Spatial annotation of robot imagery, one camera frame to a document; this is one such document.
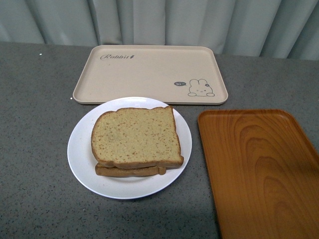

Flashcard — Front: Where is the beige rabbit tray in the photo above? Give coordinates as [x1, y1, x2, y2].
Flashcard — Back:
[73, 45, 228, 105]

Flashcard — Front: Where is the white round plate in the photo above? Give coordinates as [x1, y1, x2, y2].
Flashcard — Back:
[67, 97, 192, 200]

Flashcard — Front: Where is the wooden brown tray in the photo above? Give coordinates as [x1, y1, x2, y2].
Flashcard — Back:
[198, 110, 319, 239]

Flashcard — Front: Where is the bread slice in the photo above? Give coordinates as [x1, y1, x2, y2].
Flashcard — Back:
[95, 163, 166, 177]
[91, 106, 184, 169]

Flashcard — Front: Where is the grey curtain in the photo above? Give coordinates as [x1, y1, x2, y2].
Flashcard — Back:
[0, 0, 319, 60]

